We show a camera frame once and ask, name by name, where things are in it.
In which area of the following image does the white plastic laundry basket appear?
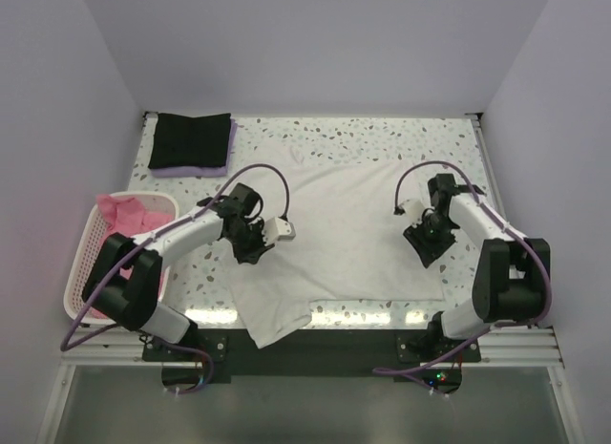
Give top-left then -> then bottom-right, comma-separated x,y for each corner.
63,191 -> 179,319

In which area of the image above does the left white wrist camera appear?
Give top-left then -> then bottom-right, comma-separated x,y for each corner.
263,217 -> 296,244

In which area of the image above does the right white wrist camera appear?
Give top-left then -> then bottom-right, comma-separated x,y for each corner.
393,199 -> 425,223

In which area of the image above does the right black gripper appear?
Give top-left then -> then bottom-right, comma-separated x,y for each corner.
403,214 -> 456,267

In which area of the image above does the folded lavender t shirt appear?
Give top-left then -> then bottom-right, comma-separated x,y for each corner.
151,118 -> 239,179

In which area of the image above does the folded black t shirt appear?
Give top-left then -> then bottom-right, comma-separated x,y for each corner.
147,112 -> 233,171

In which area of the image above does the pink t shirt in basket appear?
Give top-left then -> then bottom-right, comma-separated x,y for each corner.
90,193 -> 173,320

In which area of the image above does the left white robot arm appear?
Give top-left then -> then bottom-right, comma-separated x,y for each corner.
81,183 -> 272,360

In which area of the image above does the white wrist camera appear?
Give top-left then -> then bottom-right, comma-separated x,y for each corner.
393,199 -> 425,223
263,217 -> 296,244

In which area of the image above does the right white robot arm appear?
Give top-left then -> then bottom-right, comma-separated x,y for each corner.
394,174 -> 551,361

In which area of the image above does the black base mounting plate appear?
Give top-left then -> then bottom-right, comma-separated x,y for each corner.
141,327 -> 482,386

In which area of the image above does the white t shirt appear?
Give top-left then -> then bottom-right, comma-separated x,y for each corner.
221,145 -> 443,349

